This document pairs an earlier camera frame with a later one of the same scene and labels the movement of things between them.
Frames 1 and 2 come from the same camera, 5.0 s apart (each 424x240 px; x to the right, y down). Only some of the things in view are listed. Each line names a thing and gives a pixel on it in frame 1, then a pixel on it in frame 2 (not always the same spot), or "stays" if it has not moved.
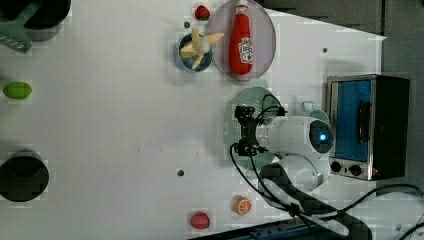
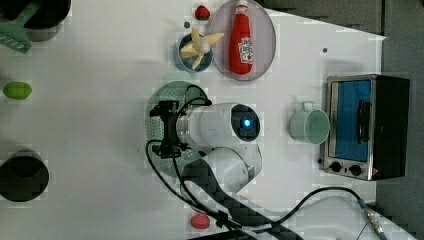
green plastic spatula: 13,33 stays
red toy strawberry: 202,13 stays
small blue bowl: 187,63 stays
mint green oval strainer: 267,106 to 187,94
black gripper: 248,144 to 169,147
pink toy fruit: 200,220 stays
